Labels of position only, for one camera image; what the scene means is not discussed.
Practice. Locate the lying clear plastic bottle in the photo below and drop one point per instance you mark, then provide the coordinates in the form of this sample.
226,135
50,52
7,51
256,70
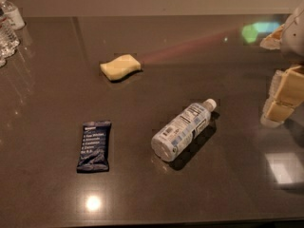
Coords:
171,140

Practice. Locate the yellow sponge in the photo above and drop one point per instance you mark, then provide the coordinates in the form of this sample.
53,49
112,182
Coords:
120,67

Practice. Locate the clear water bottle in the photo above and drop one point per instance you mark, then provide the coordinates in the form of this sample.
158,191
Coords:
8,39

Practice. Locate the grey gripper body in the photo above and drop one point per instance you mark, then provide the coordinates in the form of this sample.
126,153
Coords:
294,37

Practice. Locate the blue rxbar wrapper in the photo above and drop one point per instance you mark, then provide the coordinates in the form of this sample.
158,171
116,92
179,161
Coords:
94,148

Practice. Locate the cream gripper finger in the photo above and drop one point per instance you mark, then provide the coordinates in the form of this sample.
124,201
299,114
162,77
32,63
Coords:
286,93
273,40

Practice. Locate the white label bottle upright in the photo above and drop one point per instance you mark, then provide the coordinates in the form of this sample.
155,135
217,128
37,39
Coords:
12,12

